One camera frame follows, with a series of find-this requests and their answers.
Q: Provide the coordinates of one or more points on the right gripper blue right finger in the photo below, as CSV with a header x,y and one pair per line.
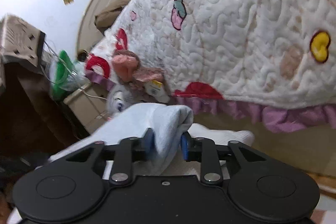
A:
x,y
191,147

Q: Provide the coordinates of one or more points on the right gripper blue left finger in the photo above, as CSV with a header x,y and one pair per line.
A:
x,y
142,147

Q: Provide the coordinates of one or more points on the light grey cat-face t-shirt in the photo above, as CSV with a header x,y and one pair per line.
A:
x,y
167,122

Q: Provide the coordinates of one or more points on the cream ribbed folded garment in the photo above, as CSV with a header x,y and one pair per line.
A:
x,y
215,150

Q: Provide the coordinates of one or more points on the grey plush toy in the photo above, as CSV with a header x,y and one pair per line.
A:
x,y
136,83

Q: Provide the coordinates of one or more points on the cream bedside cabinet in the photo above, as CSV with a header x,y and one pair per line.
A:
x,y
88,106

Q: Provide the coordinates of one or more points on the green plastic bag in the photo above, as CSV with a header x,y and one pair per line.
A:
x,y
65,75

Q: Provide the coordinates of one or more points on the dark wooden dresser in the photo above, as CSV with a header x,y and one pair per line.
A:
x,y
33,125

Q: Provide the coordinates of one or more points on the quilted strawberry bedspread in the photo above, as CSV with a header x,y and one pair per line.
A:
x,y
270,60

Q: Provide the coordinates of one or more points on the beige bed base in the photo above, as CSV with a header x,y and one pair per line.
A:
x,y
311,149

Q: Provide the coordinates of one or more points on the checkered pastel floor rug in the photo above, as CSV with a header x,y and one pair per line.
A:
x,y
325,210

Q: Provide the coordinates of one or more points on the cardboard box on dresser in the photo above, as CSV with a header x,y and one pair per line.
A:
x,y
21,42

